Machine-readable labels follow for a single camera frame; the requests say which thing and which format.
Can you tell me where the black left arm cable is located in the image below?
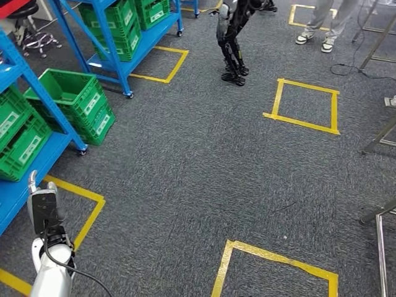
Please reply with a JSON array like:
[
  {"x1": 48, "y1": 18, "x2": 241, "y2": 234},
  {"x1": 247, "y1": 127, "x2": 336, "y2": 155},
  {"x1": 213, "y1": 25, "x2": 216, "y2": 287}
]
[{"x1": 42, "y1": 220, "x2": 114, "y2": 297}]

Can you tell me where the red barrier belt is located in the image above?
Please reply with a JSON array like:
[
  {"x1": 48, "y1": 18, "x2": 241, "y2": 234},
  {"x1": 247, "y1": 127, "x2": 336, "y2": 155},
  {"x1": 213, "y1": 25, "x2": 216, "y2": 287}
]
[{"x1": 0, "y1": 0, "x2": 32, "y2": 20}]

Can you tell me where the black humanoid robot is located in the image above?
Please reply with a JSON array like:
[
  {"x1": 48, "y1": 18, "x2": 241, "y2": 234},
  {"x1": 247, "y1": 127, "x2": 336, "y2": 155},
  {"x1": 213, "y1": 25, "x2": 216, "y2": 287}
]
[
  {"x1": 259, "y1": 0, "x2": 278, "y2": 13},
  {"x1": 209, "y1": 0, "x2": 264, "y2": 88}
]

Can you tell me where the green plastic crate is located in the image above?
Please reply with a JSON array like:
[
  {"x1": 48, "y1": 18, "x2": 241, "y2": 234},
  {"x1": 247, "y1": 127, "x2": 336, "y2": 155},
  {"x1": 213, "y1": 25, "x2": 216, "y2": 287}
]
[
  {"x1": 78, "y1": 0, "x2": 139, "y2": 42},
  {"x1": 0, "y1": 110, "x2": 54, "y2": 183},
  {"x1": 92, "y1": 20, "x2": 143, "y2": 64},
  {"x1": 23, "y1": 67, "x2": 109, "y2": 129},
  {"x1": 72, "y1": 103, "x2": 116, "y2": 147},
  {"x1": 134, "y1": 0, "x2": 171, "y2": 32},
  {"x1": 0, "y1": 85, "x2": 34, "y2": 153}
]

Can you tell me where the black round stool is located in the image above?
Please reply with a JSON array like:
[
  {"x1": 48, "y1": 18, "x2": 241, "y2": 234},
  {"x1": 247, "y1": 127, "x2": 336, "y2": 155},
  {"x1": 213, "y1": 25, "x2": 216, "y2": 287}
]
[{"x1": 8, "y1": 3, "x2": 63, "y2": 59}]

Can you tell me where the blue metal shelf rack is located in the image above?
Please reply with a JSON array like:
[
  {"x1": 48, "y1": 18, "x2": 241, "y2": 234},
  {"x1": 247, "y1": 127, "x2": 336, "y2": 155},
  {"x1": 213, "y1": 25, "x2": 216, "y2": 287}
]
[
  {"x1": 0, "y1": 28, "x2": 89, "y2": 238},
  {"x1": 46, "y1": 0, "x2": 184, "y2": 100}
]

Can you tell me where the black floor cable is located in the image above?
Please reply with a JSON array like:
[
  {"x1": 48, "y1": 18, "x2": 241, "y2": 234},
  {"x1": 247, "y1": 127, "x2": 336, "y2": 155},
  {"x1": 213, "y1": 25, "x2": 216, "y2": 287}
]
[{"x1": 330, "y1": 0, "x2": 396, "y2": 82}]

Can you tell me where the chrome tube frame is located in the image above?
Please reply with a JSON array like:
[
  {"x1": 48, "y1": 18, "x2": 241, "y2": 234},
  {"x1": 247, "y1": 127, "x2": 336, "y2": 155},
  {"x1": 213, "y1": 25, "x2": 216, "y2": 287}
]
[
  {"x1": 359, "y1": 114, "x2": 396, "y2": 297},
  {"x1": 351, "y1": 0, "x2": 396, "y2": 74}
]

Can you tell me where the person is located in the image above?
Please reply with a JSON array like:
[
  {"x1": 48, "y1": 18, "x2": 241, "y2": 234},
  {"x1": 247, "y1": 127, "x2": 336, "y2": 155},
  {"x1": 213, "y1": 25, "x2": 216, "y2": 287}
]
[{"x1": 295, "y1": 0, "x2": 360, "y2": 54}]

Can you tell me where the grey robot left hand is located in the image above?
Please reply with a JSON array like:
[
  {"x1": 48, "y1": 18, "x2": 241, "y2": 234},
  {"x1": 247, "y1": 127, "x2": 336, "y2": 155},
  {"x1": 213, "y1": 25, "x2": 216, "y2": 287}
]
[{"x1": 26, "y1": 170, "x2": 59, "y2": 226}]

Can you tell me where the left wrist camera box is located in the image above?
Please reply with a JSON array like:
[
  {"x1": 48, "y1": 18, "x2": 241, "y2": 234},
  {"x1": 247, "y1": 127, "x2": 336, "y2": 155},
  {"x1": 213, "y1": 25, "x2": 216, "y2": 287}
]
[{"x1": 30, "y1": 189, "x2": 60, "y2": 236}]

